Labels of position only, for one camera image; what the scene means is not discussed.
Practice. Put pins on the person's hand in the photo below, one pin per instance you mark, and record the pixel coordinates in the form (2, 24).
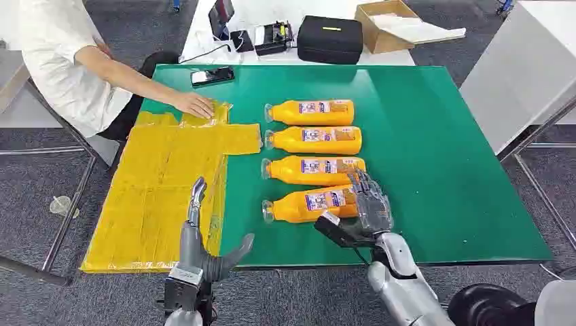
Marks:
(195, 105)

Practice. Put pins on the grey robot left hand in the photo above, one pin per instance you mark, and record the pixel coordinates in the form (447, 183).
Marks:
(193, 247)

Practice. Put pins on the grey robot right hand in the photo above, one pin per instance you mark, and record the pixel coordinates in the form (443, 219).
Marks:
(375, 209)

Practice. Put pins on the yellow plastic sheet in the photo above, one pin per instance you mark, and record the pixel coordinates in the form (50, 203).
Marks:
(153, 193)

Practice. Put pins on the orange drink bottle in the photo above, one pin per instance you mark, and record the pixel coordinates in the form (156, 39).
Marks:
(288, 172)
(288, 113)
(292, 209)
(288, 141)

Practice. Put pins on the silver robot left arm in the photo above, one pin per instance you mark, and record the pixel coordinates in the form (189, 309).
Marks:
(182, 299)

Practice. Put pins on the black smartphone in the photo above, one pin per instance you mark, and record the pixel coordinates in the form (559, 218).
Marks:
(211, 76)

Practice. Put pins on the green table mat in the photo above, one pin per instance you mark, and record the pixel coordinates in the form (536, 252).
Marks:
(427, 157)

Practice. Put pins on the small black device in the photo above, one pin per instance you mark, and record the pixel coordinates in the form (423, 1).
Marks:
(242, 41)

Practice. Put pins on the black tablet on stand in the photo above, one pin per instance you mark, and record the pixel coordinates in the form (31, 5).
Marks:
(220, 15)

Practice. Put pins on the black white label printer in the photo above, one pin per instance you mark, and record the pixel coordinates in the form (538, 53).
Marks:
(272, 40)

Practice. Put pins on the clear plastic cup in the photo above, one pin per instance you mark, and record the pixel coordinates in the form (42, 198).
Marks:
(60, 206)

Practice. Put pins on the person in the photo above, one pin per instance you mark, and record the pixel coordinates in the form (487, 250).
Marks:
(58, 54)

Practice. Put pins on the black robot foot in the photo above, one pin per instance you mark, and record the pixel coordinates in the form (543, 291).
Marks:
(486, 306)

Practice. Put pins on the black zippered case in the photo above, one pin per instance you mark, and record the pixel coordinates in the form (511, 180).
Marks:
(330, 42)

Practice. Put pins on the open cardboard box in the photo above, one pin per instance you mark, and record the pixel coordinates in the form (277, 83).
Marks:
(380, 42)

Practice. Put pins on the white paper sheet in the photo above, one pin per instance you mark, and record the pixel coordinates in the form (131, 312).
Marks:
(418, 30)

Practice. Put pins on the large white metal-legged table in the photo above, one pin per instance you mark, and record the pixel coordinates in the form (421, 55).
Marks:
(517, 76)

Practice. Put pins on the white robot body shell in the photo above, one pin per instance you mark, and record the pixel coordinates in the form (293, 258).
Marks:
(558, 306)

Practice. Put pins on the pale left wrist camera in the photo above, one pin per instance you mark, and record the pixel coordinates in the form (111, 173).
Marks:
(184, 275)

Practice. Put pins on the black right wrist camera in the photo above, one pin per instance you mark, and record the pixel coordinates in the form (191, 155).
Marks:
(335, 234)

